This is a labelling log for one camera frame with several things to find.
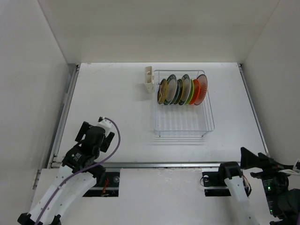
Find white plate orange sunburst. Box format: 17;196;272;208
194;74;208;105

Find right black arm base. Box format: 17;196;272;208
202;171;231;197

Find white plate green lettered rim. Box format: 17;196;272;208
164;74;177;105

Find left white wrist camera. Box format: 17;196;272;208
97;117;113;137

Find yellow brown patterned plate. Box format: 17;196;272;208
157;79;168;105

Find dark green blue patterned plate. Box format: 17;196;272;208
173;79;183;105

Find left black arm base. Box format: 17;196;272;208
83;171;120;197

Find cream plastic cutlery holder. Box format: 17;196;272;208
144;66;154;93

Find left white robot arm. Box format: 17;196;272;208
17;117;116;225

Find lime green plate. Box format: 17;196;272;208
185;79;194;105

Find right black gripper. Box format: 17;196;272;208
241;145;296;215

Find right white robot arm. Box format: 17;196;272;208
217;147;300;225

